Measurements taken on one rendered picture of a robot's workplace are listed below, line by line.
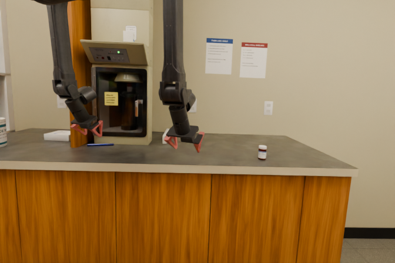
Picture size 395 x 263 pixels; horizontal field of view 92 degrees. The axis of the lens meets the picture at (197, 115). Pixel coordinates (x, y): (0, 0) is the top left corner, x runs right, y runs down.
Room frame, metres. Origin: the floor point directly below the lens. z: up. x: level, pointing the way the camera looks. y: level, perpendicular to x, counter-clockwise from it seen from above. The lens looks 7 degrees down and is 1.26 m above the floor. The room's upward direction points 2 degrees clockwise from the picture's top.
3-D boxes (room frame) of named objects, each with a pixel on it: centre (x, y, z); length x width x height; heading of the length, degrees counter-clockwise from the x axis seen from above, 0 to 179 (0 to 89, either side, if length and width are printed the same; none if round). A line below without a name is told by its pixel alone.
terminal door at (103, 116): (1.10, 0.45, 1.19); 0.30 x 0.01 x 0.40; 92
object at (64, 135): (1.20, 0.85, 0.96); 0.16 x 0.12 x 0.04; 87
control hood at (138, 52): (1.05, 0.45, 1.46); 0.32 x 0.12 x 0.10; 92
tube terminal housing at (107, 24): (1.24, 0.45, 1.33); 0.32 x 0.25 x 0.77; 92
